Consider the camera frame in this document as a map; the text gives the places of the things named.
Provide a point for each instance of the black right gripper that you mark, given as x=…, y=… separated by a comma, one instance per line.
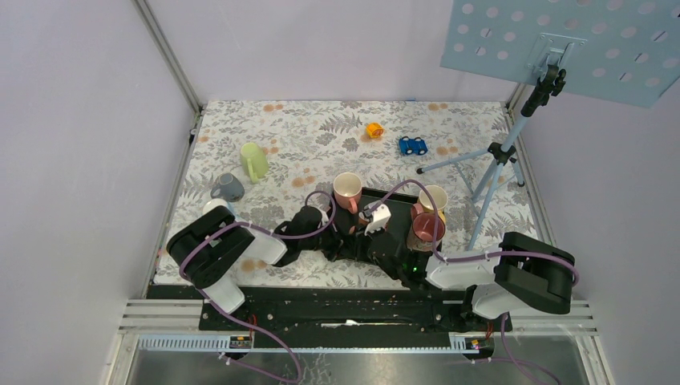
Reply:
x=360, y=242

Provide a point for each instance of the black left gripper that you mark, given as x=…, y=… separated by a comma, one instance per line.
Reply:
x=335, y=249

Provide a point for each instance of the salmon pink ceramic mug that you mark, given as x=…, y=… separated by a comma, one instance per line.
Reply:
x=347, y=188

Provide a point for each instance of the yellow ceramic mug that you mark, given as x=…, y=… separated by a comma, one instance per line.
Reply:
x=432, y=198

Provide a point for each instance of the green ceramic mug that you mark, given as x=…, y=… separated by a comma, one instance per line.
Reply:
x=254, y=162

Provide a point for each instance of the blue white ceramic mug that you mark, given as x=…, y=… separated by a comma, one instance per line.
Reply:
x=214, y=203

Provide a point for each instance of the brown ceramic mug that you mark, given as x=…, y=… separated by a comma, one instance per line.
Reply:
x=363, y=219

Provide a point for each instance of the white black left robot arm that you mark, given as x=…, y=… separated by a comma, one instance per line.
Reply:
x=207, y=249

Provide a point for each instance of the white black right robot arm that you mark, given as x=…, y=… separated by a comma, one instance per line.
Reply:
x=519, y=273

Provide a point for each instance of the grey ceramic mug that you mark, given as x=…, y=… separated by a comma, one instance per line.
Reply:
x=228, y=188

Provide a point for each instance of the black plastic tray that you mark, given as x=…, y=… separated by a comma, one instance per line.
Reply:
x=400, y=223

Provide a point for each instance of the floral patterned tablecloth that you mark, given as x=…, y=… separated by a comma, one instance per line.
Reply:
x=308, y=143

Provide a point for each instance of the blue toy car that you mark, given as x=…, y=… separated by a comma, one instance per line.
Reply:
x=412, y=146

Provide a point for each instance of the small orange toy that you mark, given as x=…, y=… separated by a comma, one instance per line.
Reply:
x=374, y=131

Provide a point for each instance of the light blue tripod stand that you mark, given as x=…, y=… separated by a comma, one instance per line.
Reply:
x=550, y=84

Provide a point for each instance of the light blue perforated board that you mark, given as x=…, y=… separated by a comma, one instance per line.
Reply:
x=621, y=51

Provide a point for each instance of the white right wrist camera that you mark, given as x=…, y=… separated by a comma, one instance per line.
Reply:
x=379, y=214

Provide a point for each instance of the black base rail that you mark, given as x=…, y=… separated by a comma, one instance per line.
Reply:
x=350, y=318

